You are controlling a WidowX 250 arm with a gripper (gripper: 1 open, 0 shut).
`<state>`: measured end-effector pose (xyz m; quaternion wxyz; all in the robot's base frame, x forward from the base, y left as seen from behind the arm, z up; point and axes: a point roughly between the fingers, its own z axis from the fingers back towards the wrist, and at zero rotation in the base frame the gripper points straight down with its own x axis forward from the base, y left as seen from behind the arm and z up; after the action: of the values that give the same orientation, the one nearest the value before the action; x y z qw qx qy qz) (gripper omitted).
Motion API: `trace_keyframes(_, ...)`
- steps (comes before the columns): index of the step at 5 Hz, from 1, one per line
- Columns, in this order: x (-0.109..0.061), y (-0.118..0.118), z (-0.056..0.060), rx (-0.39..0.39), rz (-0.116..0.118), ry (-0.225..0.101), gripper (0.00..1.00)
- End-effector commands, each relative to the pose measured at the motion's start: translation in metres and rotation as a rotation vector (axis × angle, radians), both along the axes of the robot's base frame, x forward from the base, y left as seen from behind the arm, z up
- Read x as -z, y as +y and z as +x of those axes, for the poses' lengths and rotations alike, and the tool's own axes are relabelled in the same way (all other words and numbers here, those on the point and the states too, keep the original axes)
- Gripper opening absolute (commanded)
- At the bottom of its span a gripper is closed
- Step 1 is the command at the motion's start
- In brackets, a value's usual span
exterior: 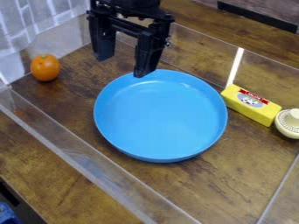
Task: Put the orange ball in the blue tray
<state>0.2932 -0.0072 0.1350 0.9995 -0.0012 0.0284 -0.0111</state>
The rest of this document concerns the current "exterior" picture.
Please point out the round blue tray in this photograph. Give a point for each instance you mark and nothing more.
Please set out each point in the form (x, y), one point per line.
(163, 118)

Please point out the cream round toy mushroom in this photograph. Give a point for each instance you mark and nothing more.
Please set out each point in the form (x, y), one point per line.
(287, 122)

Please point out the clear acrylic enclosure wall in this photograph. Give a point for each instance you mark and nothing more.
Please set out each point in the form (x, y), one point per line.
(78, 181)

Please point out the orange toy ball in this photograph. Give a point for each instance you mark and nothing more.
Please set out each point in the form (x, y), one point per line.
(46, 67)

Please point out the blue object at corner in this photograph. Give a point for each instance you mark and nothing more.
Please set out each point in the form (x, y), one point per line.
(7, 215)

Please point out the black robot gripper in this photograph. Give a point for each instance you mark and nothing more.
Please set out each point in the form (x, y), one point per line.
(107, 19)

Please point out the yellow toy butter block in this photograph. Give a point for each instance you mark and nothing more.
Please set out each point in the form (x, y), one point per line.
(251, 105)

